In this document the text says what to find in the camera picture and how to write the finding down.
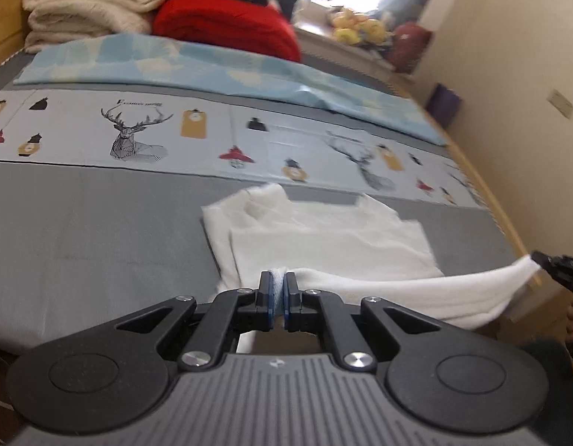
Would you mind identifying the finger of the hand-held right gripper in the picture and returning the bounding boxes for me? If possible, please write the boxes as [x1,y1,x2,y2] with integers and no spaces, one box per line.
[531,251,573,296]

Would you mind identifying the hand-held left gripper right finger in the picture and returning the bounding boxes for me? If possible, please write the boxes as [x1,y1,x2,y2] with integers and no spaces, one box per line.
[284,270,448,373]

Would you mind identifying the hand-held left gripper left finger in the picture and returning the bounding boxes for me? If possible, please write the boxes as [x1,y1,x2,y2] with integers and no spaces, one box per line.
[114,269,274,373]

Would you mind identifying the white long-sleeve shirt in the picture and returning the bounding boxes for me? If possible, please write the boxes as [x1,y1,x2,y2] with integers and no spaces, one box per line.
[201,183,541,355]

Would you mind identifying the grey deer print bed sheet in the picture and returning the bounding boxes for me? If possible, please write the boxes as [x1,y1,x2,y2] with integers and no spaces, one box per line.
[0,46,543,423]

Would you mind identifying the purple box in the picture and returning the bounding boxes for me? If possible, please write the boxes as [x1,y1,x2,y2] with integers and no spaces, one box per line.
[426,83,462,129]

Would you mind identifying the blue cloud print quilt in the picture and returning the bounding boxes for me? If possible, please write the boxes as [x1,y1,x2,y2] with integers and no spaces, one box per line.
[12,35,448,146]

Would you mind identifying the dark red bag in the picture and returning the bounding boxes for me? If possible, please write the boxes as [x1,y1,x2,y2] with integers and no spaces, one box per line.
[391,22,434,75]

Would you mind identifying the folded red blanket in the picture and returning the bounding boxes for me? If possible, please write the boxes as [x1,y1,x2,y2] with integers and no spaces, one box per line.
[152,0,302,62]

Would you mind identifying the yellow plush toys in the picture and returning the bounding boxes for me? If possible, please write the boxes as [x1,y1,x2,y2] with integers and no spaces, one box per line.
[330,7,392,47]

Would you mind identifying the folded cream blanket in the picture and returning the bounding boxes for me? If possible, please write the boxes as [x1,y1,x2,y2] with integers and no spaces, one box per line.
[22,0,169,55]

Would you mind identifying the white wall socket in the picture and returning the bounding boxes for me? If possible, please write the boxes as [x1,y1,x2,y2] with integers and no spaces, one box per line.
[547,88,573,120]

